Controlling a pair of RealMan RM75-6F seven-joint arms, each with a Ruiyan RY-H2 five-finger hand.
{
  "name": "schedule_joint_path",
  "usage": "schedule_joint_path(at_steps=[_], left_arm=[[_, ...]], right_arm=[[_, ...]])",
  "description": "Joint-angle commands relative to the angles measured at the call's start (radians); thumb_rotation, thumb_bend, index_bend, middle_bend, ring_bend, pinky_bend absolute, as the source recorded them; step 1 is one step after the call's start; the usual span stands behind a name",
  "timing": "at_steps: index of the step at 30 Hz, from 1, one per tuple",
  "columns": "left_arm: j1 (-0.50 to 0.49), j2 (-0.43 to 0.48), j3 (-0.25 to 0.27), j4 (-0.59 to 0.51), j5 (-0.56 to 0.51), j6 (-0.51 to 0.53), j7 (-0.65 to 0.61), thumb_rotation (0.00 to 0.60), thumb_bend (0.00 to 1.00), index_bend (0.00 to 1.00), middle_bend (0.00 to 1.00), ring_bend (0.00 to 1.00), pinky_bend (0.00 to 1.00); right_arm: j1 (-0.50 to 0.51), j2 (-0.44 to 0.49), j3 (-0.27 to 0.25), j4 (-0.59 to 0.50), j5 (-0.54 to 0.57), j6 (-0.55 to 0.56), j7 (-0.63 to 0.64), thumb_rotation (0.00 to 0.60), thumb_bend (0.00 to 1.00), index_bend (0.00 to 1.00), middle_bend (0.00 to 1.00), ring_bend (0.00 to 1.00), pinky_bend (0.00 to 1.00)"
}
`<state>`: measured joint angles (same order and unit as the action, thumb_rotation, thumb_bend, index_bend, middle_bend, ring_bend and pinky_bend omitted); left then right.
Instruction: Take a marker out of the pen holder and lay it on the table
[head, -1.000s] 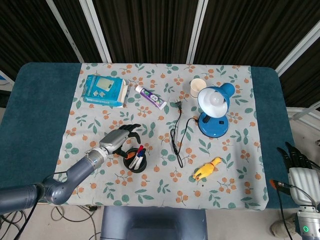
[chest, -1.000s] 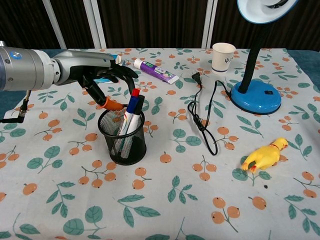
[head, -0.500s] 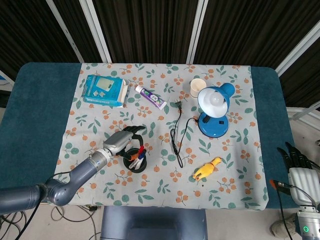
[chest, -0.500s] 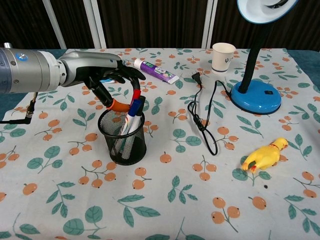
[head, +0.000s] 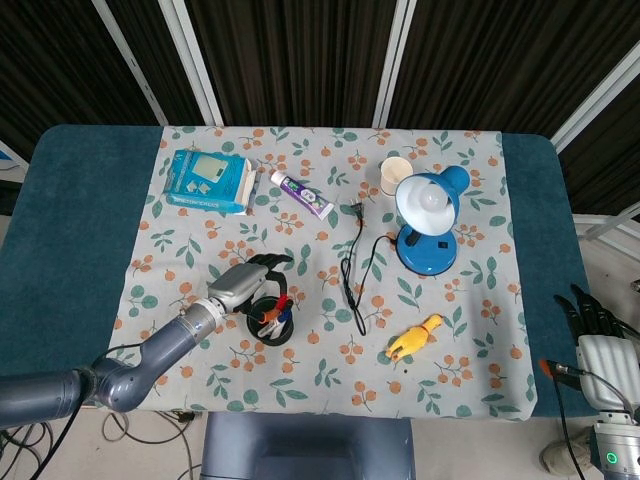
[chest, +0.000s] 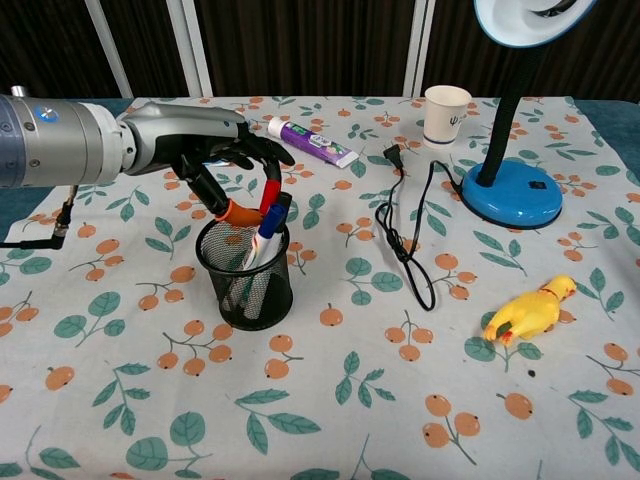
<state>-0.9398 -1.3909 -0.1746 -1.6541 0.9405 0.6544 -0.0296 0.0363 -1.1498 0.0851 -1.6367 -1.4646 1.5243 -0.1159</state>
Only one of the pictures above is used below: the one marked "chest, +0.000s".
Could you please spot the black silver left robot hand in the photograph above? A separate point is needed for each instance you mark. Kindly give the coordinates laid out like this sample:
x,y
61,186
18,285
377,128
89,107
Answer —
x,y
175,135

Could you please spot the red cap marker pen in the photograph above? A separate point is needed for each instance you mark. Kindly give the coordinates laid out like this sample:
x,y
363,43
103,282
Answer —
x,y
270,195

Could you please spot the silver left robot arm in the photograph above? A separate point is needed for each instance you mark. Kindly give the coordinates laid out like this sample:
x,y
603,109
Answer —
x,y
60,142

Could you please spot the black cap marker pen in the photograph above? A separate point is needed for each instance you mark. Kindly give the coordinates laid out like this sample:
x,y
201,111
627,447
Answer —
x,y
285,199

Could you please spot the blue capped marker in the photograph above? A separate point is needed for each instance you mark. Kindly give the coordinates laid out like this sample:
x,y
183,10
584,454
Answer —
x,y
272,222

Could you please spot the black mesh pen holder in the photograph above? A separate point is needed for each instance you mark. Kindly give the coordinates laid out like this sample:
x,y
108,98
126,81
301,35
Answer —
x,y
260,300

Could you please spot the purple white toothpaste tube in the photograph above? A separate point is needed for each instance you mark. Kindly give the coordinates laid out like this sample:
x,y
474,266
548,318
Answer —
x,y
310,142

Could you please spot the white paper cup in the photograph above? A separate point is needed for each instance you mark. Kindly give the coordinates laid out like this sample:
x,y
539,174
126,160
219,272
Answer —
x,y
445,120

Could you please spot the floral fruit print tablecloth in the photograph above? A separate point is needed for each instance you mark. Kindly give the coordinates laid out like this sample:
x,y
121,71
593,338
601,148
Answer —
x,y
320,380

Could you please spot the blue desk lamp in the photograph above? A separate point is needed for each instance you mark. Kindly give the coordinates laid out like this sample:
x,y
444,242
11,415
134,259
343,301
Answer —
x,y
510,200

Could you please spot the yellow rubber chicken toy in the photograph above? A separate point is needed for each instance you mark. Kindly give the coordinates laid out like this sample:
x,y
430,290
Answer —
x,y
530,312

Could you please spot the white partition frame post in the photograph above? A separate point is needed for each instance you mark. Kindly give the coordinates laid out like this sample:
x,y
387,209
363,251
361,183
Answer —
x,y
190,50
417,50
107,50

